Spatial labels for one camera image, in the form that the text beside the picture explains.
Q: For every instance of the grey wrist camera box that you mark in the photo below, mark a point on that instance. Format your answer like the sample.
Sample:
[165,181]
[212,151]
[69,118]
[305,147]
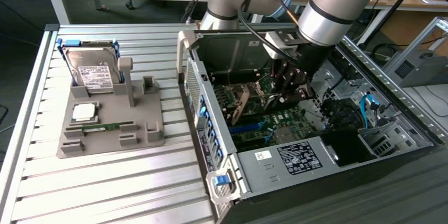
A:
[276,43]

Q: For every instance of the silver CPU chip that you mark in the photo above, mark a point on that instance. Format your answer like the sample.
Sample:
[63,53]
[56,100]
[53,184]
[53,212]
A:
[84,111]

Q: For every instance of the grey plastic parts rack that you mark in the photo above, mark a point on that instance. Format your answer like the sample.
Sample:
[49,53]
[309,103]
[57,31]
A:
[104,142]

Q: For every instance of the grey chipset heatsink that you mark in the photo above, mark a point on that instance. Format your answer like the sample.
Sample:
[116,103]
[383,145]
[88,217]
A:
[285,134]

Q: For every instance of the black RAM slot bank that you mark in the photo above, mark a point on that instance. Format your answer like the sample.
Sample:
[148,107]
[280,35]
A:
[237,77]
[255,117]

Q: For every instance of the metal socket cover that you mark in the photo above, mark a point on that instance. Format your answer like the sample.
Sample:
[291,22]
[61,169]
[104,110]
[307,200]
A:
[260,85]

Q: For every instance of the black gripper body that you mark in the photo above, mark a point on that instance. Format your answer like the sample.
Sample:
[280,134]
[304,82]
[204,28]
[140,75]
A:
[315,56]

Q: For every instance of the aluminium profile frame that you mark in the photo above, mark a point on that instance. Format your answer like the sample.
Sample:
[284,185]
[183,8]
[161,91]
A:
[425,35]

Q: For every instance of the white case label sticker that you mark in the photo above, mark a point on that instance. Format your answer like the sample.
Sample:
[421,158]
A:
[253,43]

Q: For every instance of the black tripod pole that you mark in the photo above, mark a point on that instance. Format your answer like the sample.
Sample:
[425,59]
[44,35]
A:
[391,11]

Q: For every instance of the silver hard disk white label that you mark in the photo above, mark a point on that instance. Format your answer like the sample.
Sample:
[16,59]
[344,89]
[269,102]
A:
[95,74]

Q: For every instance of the blue case latch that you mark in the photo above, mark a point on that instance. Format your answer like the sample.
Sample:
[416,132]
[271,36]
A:
[220,180]

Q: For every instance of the perforated metal drive cage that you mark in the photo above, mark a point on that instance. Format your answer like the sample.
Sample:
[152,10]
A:
[344,85]

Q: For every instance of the blue plastic disk carrier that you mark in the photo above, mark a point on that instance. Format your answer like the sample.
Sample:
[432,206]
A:
[71,43]

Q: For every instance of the grey metal disk bay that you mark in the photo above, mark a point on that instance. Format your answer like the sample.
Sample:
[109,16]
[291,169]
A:
[392,140]

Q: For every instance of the open black PC case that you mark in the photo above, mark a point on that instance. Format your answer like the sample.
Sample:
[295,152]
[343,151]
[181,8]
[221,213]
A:
[216,51]

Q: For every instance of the grey power supply unit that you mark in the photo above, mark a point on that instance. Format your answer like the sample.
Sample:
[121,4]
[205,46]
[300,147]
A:
[265,171]

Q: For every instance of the green motherboard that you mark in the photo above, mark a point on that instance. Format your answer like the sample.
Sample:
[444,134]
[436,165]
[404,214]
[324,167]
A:
[291,121]

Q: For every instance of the blue expansion slot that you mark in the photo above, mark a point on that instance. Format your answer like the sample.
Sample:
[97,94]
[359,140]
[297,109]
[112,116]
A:
[248,127]

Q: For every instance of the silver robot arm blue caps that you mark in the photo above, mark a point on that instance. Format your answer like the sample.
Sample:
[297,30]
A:
[325,24]

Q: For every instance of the green RAM stick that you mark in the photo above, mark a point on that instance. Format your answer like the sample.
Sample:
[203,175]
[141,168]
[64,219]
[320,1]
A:
[101,127]

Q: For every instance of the blue slot retainer strip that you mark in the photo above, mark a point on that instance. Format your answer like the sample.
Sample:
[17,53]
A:
[201,111]

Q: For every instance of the grey computer tower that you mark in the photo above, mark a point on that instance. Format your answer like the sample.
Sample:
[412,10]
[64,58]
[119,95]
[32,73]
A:
[420,72]

